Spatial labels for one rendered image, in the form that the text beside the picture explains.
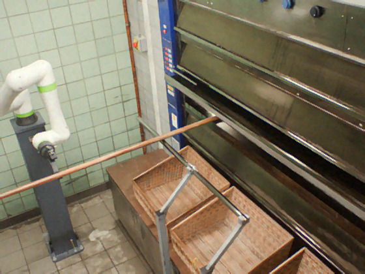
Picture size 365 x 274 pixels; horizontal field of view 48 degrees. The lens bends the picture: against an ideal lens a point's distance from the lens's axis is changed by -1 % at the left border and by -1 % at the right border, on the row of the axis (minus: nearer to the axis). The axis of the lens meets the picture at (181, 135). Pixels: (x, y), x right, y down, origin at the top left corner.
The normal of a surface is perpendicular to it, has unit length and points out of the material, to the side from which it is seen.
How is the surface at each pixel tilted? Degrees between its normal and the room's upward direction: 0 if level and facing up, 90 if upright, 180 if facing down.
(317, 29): 90
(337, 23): 90
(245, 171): 70
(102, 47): 90
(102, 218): 0
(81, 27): 90
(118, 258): 0
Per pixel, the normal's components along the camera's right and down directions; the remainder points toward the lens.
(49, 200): 0.50, 0.42
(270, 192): -0.84, 0.00
